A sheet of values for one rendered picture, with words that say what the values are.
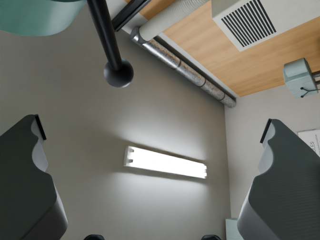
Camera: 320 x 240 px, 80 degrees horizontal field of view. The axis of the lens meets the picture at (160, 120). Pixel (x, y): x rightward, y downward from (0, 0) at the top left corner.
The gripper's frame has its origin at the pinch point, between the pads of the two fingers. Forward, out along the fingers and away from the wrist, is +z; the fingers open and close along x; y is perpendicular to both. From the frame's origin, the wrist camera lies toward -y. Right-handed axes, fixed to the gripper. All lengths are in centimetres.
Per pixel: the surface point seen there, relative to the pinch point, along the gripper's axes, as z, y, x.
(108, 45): 7.5, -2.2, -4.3
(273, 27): 161, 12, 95
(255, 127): 231, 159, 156
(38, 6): 13.9, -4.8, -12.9
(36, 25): 16.1, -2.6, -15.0
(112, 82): 10.1, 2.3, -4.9
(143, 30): 195, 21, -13
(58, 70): 136, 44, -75
